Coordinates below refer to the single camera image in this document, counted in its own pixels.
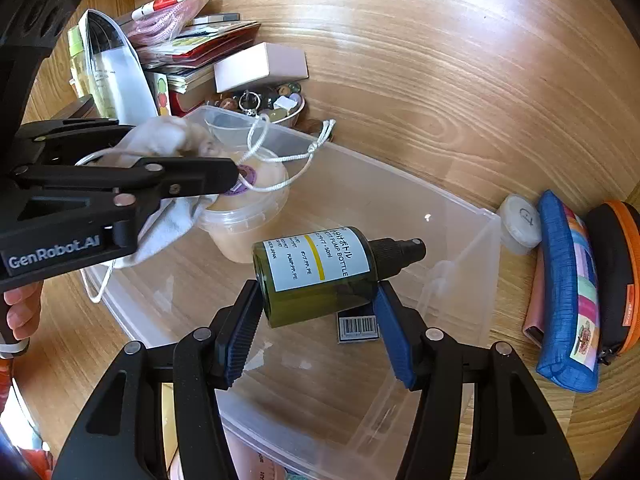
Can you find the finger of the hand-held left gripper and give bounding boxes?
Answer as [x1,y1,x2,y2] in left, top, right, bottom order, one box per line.
[15,119,135,162]
[10,157,242,209]

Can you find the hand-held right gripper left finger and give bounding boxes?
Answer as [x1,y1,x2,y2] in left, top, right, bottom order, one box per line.
[52,280,262,480]

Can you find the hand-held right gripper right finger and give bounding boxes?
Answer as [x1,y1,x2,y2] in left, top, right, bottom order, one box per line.
[372,282,581,480]

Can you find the white drawstring pouch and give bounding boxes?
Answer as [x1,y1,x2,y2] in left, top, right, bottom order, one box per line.
[75,116,337,306]

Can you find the green spray bottle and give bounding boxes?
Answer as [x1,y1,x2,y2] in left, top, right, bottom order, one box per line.
[250,226,427,330]

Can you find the clear plastic storage box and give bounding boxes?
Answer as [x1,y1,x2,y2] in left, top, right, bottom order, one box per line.
[82,105,502,480]

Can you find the wooden desktop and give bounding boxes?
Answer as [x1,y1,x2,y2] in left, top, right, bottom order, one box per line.
[20,0,640,480]

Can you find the person's left hand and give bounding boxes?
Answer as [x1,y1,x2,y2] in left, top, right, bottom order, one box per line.
[2,282,45,345]

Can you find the small black barcode box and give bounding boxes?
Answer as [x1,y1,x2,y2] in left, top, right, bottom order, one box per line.
[337,314,380,345]

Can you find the yellow liquid bottle green cap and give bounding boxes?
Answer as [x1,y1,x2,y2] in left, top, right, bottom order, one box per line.
[66,25,97,102]

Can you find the white paper bag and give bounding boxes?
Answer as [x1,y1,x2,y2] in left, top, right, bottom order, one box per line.
[80,9,161,126]

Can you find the clear plastic tub with lid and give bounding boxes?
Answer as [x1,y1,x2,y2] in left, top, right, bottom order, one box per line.
[197,147,291,264]

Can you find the red fruit printed box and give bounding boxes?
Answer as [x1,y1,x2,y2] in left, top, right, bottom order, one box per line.
[149,71,201,118]

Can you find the bowl of beads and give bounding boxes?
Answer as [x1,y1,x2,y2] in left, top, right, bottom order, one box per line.
[215,80,307,128]

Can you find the white cardboard box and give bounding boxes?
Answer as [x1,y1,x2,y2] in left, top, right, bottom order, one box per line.
[214,41,308,93]

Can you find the fruit picture card packets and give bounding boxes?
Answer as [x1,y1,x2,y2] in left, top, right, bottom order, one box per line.
[135,12,262,111]

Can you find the pink flat case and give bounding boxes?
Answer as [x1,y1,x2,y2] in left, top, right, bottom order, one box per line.
[521,247,547,348]

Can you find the blue colourful pencil case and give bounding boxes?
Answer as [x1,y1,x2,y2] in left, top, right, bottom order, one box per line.
[535,190,601,393]

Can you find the black orange zip case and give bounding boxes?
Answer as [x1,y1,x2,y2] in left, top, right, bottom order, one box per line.
[585,200,640,366]

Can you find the pink coiled cable packet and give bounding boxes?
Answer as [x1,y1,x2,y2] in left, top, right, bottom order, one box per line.
[120,0,211,48]

